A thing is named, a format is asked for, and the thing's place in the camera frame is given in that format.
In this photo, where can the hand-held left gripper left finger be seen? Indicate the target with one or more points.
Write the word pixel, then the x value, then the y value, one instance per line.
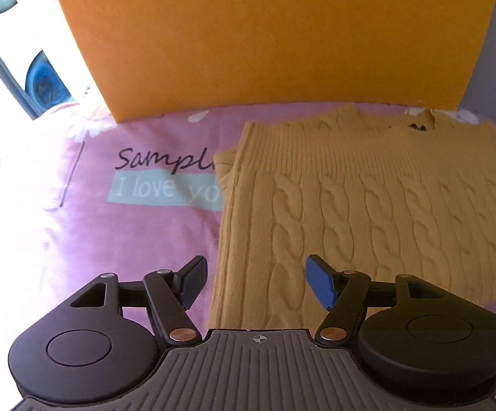
pixel 195 283

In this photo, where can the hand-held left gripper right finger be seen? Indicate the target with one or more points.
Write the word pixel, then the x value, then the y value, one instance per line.
pixel 320 283

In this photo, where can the white washing machine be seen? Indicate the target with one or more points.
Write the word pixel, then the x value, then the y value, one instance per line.
pixel 42 81

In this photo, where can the purple printed bedsheet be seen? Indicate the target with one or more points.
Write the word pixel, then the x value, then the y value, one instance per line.
pixel 124 235

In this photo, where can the orange headboard panel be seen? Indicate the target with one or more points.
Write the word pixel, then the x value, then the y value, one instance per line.
pixel 273 34

